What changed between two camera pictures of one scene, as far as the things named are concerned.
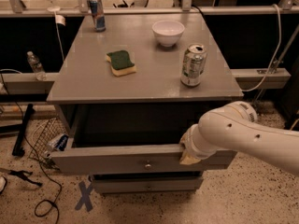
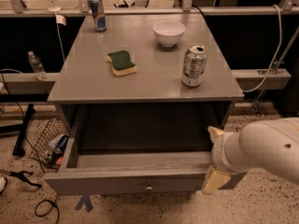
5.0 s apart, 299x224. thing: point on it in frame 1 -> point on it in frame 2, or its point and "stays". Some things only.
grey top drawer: (132, 139) -> (132, 173)
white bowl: (167, 33) stays
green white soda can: (194, 61) stays
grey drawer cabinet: (127, 89) stays
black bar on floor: (18, 148) stays
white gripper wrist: (192, 146) -> (219, 154)
